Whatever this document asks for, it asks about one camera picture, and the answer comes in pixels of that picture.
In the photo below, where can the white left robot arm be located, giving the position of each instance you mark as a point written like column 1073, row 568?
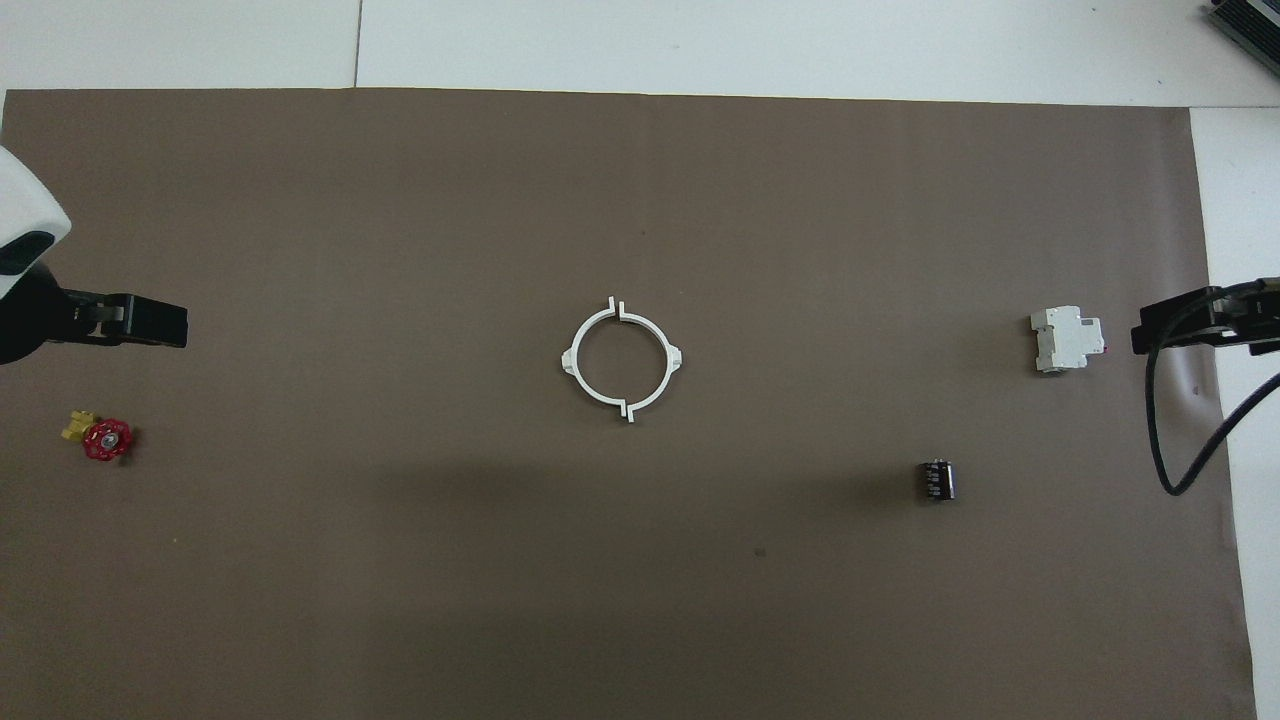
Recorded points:
column 20, row 200

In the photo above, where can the white circuit breaker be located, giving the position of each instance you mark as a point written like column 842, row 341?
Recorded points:
column 1065, row 340

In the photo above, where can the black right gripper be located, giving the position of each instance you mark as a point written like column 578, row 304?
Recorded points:
column 1250, row 320

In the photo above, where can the white half pipe clamp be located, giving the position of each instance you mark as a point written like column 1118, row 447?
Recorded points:
column 675, row 356
column 569, row 362

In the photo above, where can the black cylindrical capacitor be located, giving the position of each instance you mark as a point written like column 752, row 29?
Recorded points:
column 937, row 480

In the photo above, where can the brown table mat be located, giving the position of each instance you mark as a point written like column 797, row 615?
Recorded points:
column 620, row 560

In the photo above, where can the grey ribbed device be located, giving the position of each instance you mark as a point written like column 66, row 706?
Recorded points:
column 1250, row 25

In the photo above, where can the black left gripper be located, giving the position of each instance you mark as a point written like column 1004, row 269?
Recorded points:
column 45, row 320

